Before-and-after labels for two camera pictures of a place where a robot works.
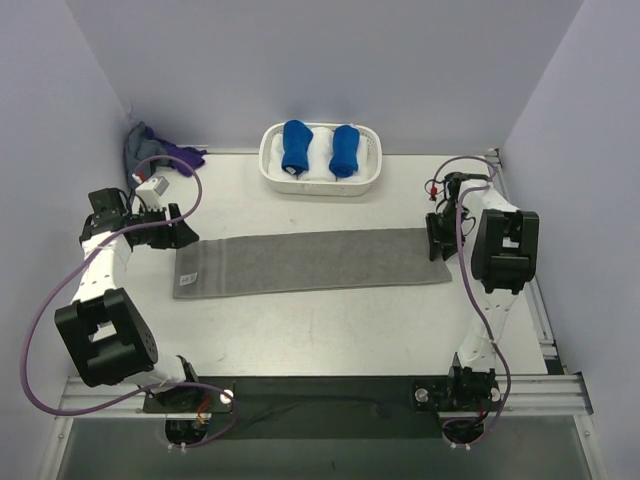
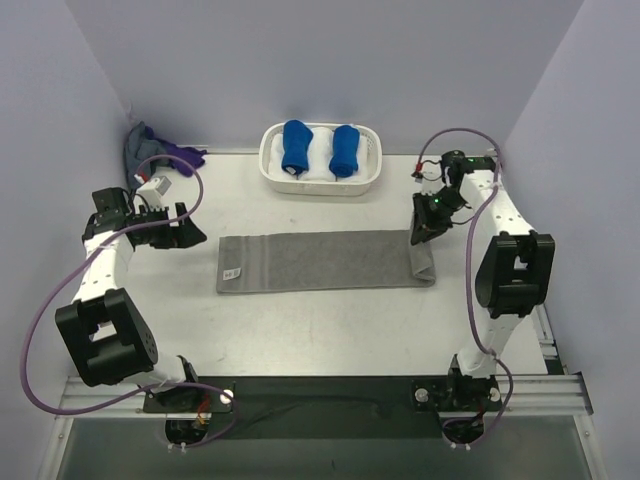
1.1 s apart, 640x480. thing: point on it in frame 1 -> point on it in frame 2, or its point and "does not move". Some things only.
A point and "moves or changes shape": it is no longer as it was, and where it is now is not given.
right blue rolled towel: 345,150 does not move
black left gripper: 169,228 does not move
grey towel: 304,262 moves or changes shape
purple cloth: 191,156 does not move
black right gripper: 441,232 -> 426,218
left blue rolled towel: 297,143 does not move
